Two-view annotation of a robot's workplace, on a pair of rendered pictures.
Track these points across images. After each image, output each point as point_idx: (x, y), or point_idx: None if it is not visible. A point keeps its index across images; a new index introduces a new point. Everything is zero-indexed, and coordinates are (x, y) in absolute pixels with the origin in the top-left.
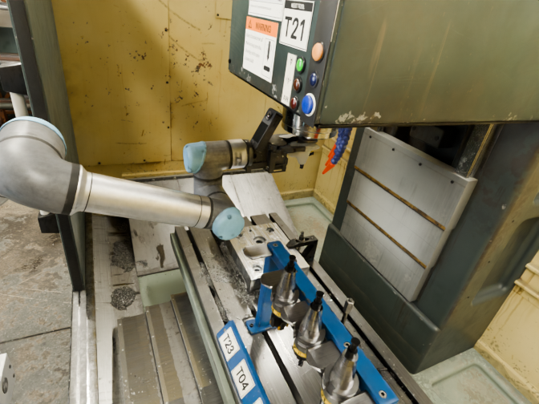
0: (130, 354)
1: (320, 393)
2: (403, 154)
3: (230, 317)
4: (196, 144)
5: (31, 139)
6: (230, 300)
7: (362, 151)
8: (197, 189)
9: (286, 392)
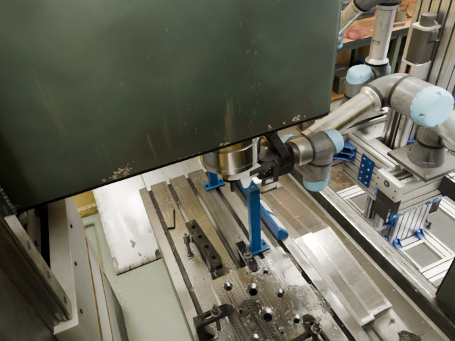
0: (355, 269)
1: (217, 212)
2: (73, 248)
3: (282, 251)
4: (330, 130)
5: (401, 77)
6: (286, 267)
7: (92, 335)
8: None
9: (237, 211)
